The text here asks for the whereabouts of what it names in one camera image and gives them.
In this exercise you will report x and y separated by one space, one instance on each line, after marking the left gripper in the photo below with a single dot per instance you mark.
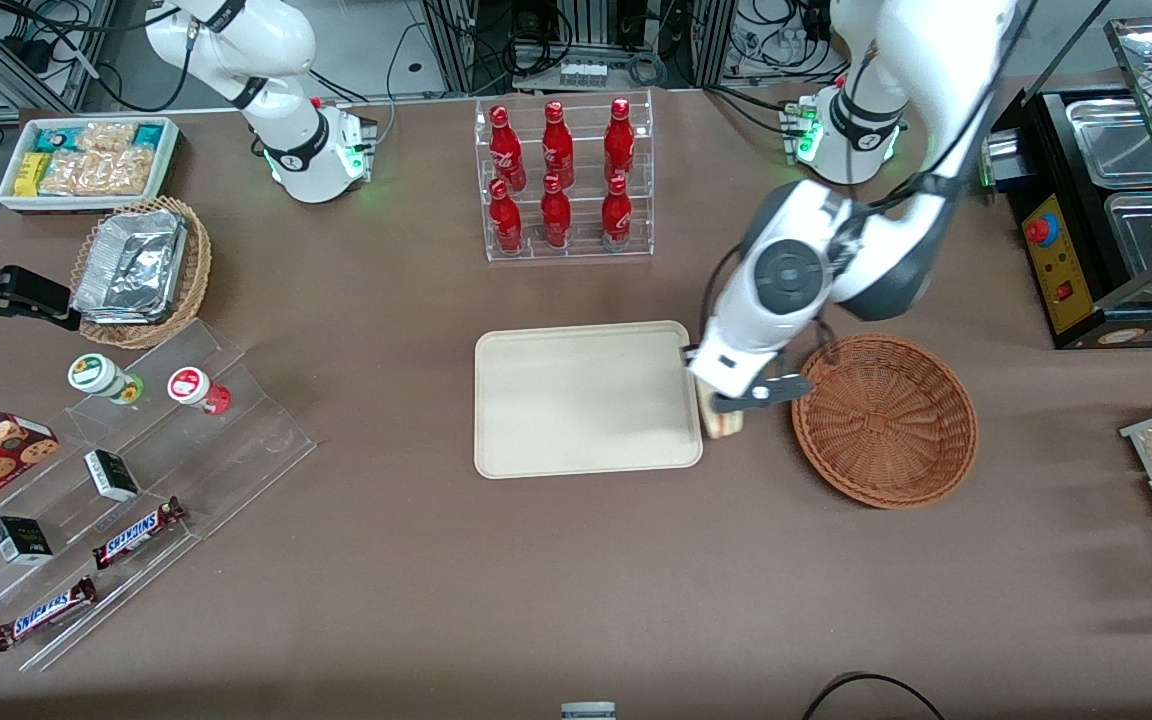
686 350

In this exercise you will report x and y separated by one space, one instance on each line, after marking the oval wicker basket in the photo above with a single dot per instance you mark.
198 270

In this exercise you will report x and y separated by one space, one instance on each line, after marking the teal snack packet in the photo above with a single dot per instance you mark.
148 135
56 138

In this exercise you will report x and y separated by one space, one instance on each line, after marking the yellow snack packet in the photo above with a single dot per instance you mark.
31 175

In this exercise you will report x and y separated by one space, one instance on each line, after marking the snickers chocolate bar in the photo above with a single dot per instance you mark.
136 535
41 615

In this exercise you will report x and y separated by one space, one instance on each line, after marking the clear acrylic tiered display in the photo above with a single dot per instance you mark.
236 450

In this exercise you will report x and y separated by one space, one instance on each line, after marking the clear acrylic bottle rack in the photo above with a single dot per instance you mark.
581 250

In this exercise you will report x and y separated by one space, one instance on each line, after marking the small black box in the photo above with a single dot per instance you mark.
21 540
111 475

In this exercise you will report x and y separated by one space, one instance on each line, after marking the large clear cracker bag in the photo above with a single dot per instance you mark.
101 172

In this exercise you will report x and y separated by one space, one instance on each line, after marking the grey device at table edge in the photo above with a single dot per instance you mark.
588 712

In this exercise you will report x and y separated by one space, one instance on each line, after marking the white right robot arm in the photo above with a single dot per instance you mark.
276 60

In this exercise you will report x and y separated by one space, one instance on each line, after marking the round brown wicker basket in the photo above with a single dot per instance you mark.
886 430

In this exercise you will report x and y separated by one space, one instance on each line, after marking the black food warmer yellow panel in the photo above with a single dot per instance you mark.
1061 270

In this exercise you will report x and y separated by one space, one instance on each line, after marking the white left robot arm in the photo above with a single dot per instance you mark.
896 60

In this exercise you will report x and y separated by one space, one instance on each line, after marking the triangular sandwich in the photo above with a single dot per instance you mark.
726 425

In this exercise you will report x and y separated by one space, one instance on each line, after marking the red cola bottle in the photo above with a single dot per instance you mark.
616 215
557 145
506 150
556 215
619 140
506 220

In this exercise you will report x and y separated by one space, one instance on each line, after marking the white power strip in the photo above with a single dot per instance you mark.
582 73

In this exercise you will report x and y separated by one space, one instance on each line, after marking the stack of foil containers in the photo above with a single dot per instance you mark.
131 265

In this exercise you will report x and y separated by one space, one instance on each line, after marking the green white lidded cup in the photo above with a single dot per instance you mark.
96 375

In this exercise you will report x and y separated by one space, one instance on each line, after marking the cream rectangular serving tray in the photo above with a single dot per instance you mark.
586 400

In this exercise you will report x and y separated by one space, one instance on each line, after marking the small clear cracker bag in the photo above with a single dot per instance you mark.
108 137

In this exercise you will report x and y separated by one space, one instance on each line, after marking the red white lidded cup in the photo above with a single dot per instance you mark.
191 387

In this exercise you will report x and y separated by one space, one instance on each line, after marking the white rectangular snack bin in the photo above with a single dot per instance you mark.
11 200

